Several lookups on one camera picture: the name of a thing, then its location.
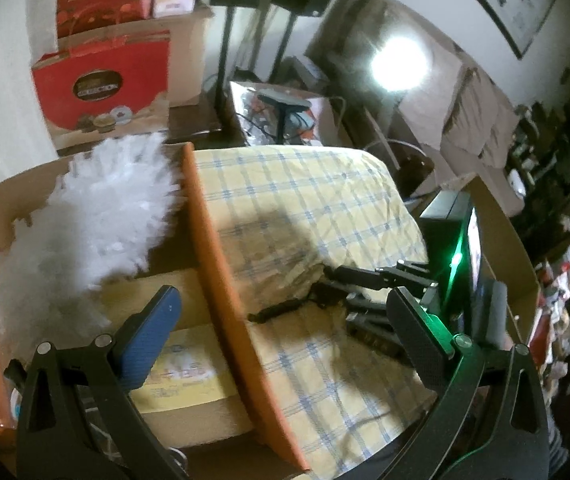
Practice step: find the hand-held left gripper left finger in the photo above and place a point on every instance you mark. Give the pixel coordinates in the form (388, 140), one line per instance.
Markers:
(150, 340)

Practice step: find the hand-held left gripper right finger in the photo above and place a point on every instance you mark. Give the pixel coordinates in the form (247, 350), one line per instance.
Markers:
(417, 340)

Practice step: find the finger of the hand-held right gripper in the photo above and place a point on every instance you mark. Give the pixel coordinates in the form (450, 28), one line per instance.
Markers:
(365, 320)
(365, 277)

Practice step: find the orange cardboard box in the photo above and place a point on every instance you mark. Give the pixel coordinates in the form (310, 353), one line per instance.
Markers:
(225, 280)

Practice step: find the white fluffy duster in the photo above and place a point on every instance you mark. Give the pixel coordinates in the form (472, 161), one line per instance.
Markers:
(90, 220)

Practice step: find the yellow printed package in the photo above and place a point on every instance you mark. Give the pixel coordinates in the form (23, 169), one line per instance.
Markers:
(185, 370)

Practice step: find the yellow plaid blanket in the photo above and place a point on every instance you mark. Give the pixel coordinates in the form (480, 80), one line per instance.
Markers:
(290, 190)

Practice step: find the beige sofa cover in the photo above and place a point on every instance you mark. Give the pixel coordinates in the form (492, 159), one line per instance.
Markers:
(470, 110)

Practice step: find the cluttered shelf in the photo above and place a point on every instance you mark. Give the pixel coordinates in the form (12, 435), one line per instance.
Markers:
(565, 185)

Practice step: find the bright lamp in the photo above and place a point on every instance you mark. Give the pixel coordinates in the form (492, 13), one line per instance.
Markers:
(397, 62)

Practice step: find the dark wooden cabinet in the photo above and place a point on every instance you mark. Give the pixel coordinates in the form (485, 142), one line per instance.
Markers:
(190, 120)

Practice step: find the black speaker stand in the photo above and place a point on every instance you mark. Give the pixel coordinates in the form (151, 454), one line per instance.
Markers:
(224, 60)
(282, 45)

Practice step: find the red gift box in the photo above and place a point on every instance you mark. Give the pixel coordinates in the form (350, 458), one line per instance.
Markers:
(95, 85)

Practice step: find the large brown cardboard box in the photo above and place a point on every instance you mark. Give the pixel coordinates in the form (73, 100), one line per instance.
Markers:
(190, 60)

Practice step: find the black bracket stand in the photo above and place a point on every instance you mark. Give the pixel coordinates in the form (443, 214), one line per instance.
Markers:
(282, 100)

